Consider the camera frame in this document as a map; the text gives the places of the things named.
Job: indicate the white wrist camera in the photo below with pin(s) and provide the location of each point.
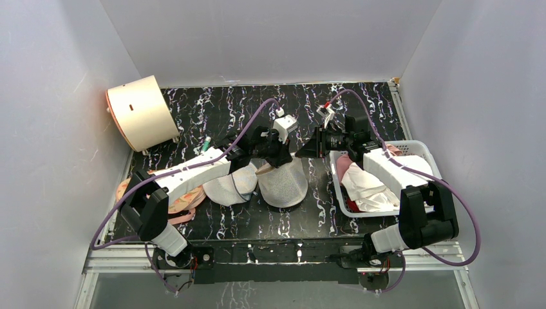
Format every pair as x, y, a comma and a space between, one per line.
284, 124
326, 112

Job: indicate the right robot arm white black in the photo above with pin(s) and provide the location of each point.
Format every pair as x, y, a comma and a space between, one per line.
427, 212

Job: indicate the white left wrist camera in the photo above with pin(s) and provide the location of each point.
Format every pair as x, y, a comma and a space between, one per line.
284, 124

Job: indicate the cream cylindrical drum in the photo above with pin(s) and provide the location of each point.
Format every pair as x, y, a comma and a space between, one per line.
141, 114

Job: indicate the floral orange bra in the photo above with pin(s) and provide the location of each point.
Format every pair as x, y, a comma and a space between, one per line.
182, 210

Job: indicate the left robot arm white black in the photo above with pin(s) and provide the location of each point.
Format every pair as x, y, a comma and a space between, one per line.
146, 200

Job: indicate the white cloth in basket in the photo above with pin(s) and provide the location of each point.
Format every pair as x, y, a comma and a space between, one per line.
376, 183

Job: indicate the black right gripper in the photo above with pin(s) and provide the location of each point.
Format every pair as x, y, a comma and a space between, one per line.
320, 142

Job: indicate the white plastic laundry basket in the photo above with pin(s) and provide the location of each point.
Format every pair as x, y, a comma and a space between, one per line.
408, 147

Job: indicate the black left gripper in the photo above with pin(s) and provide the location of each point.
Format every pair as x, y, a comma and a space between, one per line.
283, 156

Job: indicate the green white marker pen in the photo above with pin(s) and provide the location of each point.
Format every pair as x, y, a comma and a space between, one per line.
205, 145

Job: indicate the white mesh bag beige zipper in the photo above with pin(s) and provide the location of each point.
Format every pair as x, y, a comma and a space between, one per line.
285, 186

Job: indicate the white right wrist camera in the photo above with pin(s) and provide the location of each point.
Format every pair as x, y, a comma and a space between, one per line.
326, 112

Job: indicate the aluminium frame rail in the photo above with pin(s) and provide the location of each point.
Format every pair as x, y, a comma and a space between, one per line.
270, 262

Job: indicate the pink garment in basket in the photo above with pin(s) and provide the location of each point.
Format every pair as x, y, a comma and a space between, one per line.
344, 162

